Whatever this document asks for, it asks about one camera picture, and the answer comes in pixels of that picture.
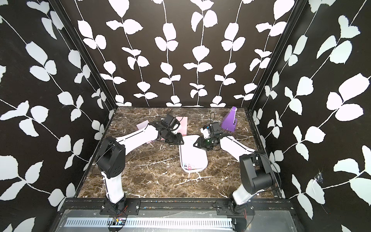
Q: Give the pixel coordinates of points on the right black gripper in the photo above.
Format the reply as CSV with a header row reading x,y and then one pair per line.
x,y
201,143

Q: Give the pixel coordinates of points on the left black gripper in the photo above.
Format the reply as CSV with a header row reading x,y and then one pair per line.
x,y
178,140

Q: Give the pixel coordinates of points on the purple sticker sheet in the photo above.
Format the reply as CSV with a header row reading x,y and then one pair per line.
x,y
142,125

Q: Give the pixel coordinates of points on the white plastic storage box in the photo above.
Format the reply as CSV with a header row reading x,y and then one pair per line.
x,y
192,159

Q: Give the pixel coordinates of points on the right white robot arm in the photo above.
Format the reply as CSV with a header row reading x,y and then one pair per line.
x,y
255,169

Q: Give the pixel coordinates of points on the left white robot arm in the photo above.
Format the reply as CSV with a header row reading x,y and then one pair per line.
x,y
111,157

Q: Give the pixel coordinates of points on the purple plastic stand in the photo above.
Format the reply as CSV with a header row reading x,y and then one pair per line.
x,y
229,122

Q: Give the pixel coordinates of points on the small circuit board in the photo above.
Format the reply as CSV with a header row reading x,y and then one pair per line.
x,y
117,222

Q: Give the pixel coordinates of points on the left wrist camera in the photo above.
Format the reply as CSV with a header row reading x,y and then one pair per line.
x,y
170,123

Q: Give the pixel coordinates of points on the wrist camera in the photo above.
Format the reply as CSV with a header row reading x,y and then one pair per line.
x,y
170,123
211,130

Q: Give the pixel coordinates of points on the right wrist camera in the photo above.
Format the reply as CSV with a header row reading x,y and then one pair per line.
x,y
211,130

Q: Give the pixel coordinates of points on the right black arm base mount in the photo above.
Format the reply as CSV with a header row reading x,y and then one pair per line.
x,y
227,207

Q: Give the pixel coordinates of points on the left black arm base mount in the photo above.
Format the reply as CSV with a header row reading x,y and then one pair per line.
x,y
123,208

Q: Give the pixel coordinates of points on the white perforated cable duct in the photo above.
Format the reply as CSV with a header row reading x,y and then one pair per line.
x,y
151,222

